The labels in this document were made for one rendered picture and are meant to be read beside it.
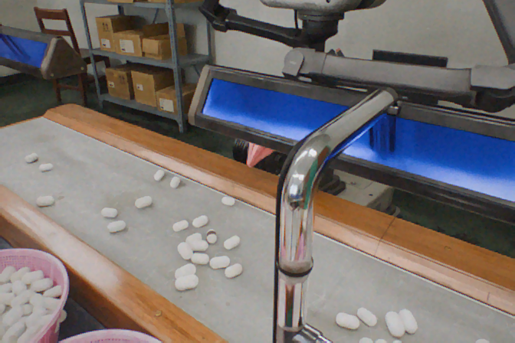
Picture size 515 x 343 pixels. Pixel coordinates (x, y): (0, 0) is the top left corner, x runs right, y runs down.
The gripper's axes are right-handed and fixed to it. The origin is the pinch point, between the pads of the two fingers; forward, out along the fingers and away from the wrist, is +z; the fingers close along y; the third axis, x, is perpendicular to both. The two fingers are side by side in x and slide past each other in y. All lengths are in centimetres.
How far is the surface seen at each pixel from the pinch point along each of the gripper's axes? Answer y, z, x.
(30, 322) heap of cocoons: -8.4, 40.6, -19.5
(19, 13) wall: -445, -101, 99
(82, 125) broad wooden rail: -71, 5, 8
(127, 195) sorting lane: -26.3, 17.8, -0.1
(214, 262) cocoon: 6.6, 20.7, -4.8
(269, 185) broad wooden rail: 0.1, 0.7, 11.2
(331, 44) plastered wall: -74, -135, 128
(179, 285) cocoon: 5.4, 26.2, -9.4
